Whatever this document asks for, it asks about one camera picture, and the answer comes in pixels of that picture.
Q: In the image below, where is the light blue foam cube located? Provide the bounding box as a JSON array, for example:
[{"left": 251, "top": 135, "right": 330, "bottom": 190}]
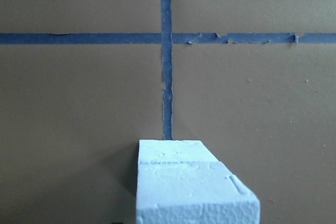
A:
[
  {"left": 136, "top": 162, "right": 260, "bottom": 223},
  {"left": 138, "top": 140, "right": 218, "bottom": 164}
]

